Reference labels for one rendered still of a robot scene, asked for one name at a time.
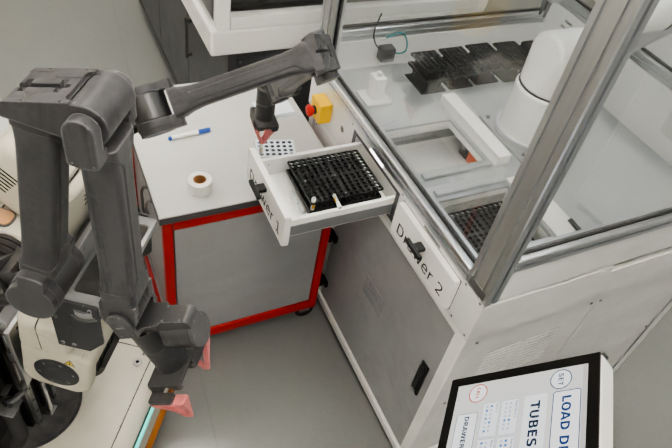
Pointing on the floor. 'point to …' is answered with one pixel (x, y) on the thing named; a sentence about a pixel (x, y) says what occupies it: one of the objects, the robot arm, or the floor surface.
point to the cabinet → (356, 247)
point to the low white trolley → (224, 221)
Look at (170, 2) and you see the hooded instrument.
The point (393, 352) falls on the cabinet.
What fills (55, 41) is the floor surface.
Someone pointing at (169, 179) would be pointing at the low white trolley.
